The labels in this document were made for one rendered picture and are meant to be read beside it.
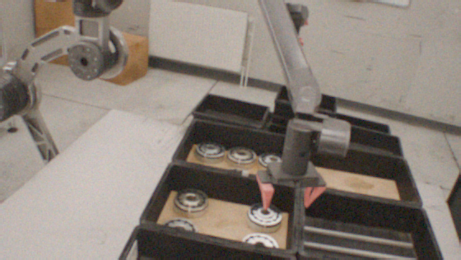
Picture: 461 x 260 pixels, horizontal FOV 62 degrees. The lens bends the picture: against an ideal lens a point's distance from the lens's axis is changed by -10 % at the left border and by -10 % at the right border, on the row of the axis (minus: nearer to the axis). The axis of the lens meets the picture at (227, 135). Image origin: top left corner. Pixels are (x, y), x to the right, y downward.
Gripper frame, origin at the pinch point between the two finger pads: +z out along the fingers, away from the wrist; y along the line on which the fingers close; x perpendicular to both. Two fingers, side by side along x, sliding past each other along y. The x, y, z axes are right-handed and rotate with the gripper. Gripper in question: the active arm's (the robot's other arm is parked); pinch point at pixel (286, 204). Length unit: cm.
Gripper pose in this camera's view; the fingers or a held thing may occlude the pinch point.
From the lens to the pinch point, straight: 94.2
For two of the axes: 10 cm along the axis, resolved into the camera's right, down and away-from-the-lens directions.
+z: -0.9, 8.9, 4.4
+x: -1.9, -4.5, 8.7
